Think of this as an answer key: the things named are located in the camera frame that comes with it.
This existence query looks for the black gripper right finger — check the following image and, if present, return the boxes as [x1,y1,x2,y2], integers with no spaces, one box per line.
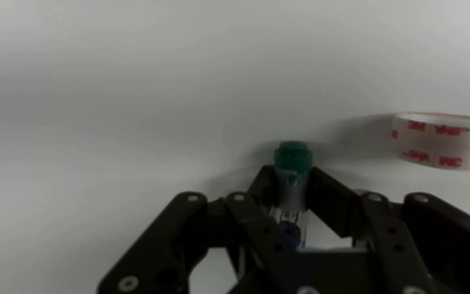
[303,163,470,294]

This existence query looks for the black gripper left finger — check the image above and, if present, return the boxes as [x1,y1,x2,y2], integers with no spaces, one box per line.
[96,163,297,294]

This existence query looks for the green capped marker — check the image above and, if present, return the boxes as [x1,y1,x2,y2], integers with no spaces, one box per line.
[271,138,315,251]

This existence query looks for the white tape roll red print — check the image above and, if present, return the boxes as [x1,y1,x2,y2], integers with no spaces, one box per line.
[388,111,470,171]

